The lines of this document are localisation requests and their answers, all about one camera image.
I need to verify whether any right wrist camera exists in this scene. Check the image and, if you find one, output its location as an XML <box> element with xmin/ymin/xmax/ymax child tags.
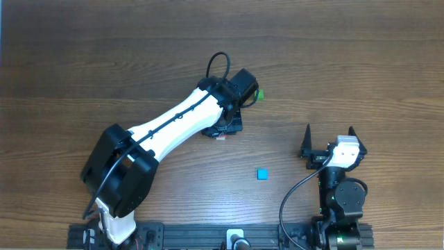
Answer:
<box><xmin>327</xmin><ymin>135</ymin><xmax>361</xmax><ymax>168</ymax></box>

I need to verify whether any mounting rail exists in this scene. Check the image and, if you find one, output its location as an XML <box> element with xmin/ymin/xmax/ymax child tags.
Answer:
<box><xmin>67</xmin><ymin>222</ymin><xmax>375</xmax><ymax>250</ymax></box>

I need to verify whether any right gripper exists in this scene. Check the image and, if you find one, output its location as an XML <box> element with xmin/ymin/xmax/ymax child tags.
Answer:
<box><xmin>300</xmin><ymin>124</ymin><xmax>368</xmax><ymax>171</ymax></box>

